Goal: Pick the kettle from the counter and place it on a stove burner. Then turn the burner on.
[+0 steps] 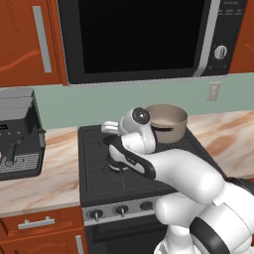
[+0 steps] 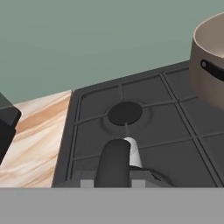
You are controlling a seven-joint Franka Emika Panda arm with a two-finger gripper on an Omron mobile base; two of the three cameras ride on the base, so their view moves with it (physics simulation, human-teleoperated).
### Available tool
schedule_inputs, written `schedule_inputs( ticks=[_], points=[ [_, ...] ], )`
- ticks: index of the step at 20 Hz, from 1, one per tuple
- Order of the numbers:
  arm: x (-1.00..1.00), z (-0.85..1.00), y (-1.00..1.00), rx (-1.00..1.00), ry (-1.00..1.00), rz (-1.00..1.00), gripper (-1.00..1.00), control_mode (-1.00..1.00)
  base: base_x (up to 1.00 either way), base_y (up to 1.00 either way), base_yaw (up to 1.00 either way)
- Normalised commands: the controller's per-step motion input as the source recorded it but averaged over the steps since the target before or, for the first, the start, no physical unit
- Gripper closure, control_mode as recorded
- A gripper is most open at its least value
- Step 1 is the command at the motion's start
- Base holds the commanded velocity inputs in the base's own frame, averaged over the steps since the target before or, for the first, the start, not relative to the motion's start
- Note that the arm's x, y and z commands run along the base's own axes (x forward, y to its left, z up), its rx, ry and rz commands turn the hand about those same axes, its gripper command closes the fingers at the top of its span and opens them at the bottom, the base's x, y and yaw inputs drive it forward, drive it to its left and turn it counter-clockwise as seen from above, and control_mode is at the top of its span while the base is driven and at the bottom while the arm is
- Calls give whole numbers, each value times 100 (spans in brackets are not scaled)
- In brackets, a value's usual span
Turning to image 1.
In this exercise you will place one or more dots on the red-brown wall cupboard door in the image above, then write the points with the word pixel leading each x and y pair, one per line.
pixel 16 43
pixel 244 39

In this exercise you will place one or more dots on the beige wall socket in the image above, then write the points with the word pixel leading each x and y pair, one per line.
pixel 213 91

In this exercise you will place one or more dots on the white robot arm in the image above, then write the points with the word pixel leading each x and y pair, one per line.
pixel 188 178

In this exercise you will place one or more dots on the black microwave door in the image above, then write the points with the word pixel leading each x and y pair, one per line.
pixel 139 33

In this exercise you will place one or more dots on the red-brown drawer front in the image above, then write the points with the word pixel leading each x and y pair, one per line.
pixel 63 228

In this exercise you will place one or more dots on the white microwave knob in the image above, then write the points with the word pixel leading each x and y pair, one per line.
pixel 220 52

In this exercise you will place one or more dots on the black microwave oven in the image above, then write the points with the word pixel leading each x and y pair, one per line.
pixel 231 33

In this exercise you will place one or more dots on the black stove knob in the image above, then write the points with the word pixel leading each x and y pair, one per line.
pixel 147 205
pixel 96 214
pixel 121 210

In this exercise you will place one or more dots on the black coffee machine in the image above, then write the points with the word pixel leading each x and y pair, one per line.
pixel 20 139

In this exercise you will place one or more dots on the black oven door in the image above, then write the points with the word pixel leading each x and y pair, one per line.
pixel 125 239

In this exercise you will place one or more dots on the beige cooking pot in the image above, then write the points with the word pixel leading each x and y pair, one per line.
pixel 173 127

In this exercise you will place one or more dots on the black stove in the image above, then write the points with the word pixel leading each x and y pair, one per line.
pixel 96 178

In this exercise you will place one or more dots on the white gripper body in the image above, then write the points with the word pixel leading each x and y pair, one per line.
pixel 114 158

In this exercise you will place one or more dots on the red-brown base cupboard door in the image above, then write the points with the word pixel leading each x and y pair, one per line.
pixel 43 246

